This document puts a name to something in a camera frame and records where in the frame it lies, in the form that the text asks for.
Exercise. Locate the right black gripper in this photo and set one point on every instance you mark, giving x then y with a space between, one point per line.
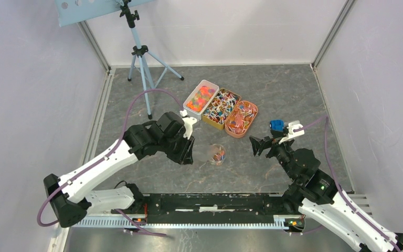
258 145

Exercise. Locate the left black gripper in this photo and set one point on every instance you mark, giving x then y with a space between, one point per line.
184 157

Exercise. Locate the clear plastic scoop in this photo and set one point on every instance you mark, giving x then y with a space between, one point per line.
203 153

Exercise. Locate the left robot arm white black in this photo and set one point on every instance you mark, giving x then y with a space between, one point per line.
72 196

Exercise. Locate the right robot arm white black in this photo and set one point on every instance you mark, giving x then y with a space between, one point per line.
315 194

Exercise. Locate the blue toy brick car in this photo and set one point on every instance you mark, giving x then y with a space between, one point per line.
277 126

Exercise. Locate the pink tin of lollipops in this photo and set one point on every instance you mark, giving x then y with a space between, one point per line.
241 119

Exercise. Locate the white tin of gummies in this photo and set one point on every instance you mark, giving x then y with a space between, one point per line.
200 98

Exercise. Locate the yellow tin of lollipops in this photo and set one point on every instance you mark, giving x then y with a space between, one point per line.
220 108

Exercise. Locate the light blue tripod stand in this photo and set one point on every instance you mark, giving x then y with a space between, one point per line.
139 61

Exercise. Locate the light blue perforated plate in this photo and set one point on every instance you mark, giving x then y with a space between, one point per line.
71 11

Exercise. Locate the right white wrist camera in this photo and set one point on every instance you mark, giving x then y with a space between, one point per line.
294 130

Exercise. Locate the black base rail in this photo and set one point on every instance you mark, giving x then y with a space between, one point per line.
211 208

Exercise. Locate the white toothed cable duct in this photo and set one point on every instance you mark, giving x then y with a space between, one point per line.
121 222

